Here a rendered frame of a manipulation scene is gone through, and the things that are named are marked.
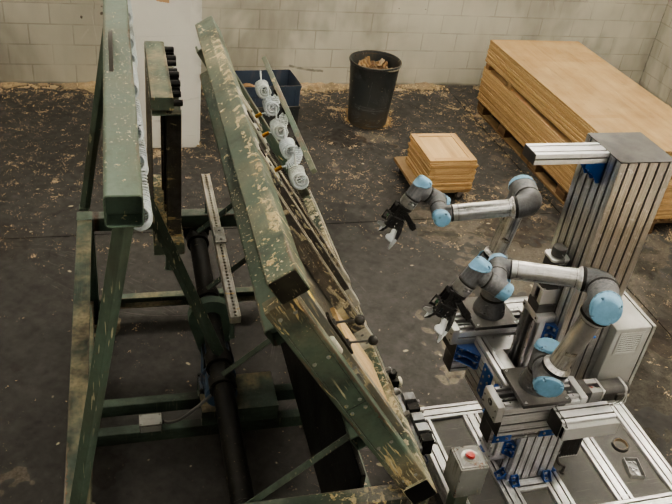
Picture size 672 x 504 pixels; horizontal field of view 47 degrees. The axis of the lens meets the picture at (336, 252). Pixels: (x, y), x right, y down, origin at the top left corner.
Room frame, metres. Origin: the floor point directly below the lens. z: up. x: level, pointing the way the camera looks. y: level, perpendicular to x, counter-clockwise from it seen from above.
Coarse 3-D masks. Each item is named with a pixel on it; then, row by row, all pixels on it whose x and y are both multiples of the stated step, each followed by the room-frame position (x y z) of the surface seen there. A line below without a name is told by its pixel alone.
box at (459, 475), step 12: (456, 456) 2.10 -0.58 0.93; (480, 456) 2.11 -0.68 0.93; (456, 468) 2.06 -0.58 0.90; (468, 468) 2.04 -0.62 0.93; (480, 468) 2.06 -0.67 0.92; (456, 480) 2.04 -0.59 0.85; (468, 480) 2.04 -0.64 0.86; (480, 480) 2.06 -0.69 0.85; (456, 492) 2.03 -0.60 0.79; (468, 492) 2.05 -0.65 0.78
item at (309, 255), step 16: (256, 144) 2.54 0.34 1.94; (288, 160) 2.59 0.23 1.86; (272, 176) 2.54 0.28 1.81; (288, 208) 2.60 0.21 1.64; (288, 224) 2.56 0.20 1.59; (304, 240) 2.59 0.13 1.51; (304, 256) 2.59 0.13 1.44; (320, 256) 2.65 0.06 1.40; (320, 272) 2.61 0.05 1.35; (336, 288) 2.64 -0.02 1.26; (336, 304) 2.64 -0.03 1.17; (352, 304) 2.71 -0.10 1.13; (368, 336) 2.70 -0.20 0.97
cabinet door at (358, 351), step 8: (336, 312) 2.52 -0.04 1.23; (336, 320) 2.46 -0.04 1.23; (344, 328) 2.46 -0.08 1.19; (352, 336) 2.53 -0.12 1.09; (352, 344) 2.43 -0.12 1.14; (360, 352) 2.50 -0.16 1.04; (360, 360) 2.38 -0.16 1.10; (368, 360) 2.55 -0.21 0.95; (368, 368) 2.44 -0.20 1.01; (376, 376) 2.50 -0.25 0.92; (376, 384) 2.39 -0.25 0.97
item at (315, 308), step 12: (312, 300) 2.08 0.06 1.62; (312, 312) 2.08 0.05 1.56; (324, 312) 2.14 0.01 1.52; (324, 324) 2.09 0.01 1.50; (336, 336) 2.11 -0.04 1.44; (348, 360) 2.13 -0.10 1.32; (372, 384) 2.16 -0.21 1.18; (372, 396) 2.17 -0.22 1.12; (384, 408) 2.19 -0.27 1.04; (396, 420) 2.20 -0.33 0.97
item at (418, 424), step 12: (396, 372) 2.68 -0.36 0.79; (396, 384) 2.66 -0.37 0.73; (408, 396) 2.56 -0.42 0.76; (408, 408) 2.49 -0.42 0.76; (420, 408) 2.50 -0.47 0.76; (408, 420) 2.44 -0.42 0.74; (420, 420) 2.43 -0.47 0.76; (420, 432) 2.36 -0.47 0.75; (432, 432) 2.40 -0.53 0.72; (420, 444) 2.31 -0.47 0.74; (432, 444) 2.32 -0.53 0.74
